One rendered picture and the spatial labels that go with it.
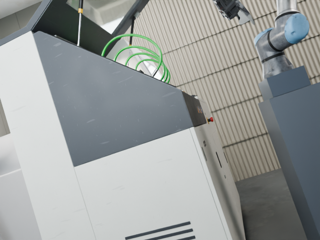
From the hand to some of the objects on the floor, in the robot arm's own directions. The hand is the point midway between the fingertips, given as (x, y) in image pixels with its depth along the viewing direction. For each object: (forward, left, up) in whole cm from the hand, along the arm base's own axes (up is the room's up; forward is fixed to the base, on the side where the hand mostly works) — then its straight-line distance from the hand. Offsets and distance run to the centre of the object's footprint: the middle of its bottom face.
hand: (247, 21), depth 127 cm
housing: (+104, -54, -119) cm, 167 cm away
